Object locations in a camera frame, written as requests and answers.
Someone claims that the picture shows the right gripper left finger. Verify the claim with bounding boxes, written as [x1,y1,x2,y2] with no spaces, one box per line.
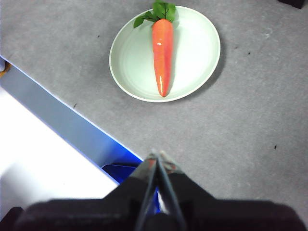
[103,149,159,231]

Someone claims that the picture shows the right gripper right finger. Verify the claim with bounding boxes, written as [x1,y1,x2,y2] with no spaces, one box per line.
[156,150,215,231]

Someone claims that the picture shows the light green plate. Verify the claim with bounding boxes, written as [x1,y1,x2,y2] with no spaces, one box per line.
[109,5,221,103]

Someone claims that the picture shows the orange toy carrot green leaves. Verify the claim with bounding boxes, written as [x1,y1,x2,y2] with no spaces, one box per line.
[133,0,178,98]

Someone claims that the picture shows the black plate rack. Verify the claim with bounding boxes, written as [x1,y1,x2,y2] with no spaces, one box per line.
[278,0,305,10]

